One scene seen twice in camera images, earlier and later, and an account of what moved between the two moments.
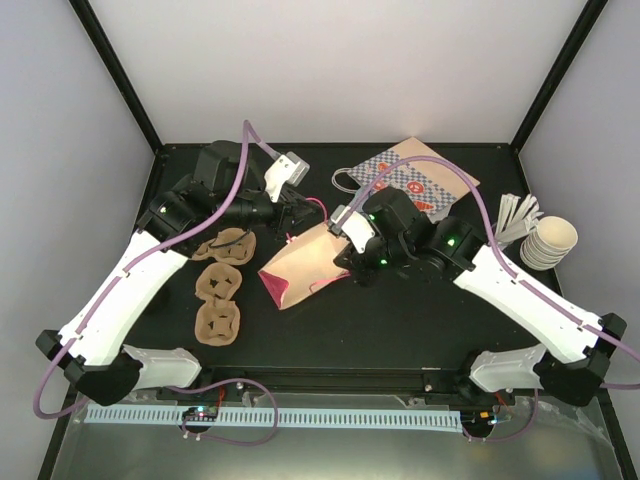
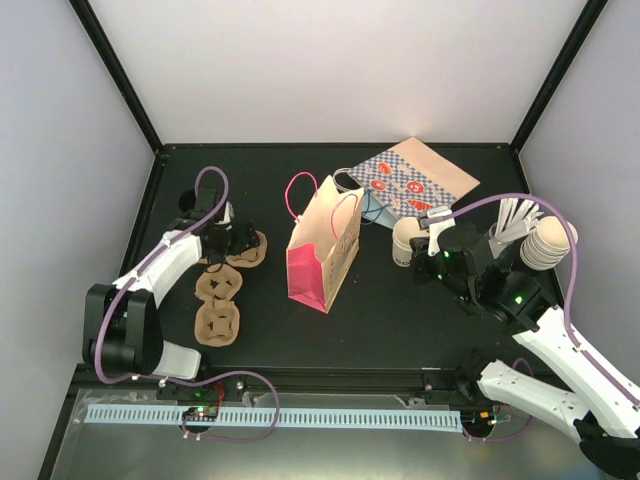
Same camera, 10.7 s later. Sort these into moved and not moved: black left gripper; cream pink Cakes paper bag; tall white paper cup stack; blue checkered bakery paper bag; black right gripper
Moved: black right gripper; cream pink Cakes paper bag; black left gripper
Not moved: blue checkered bakery paper bag; tall white paper cup stack
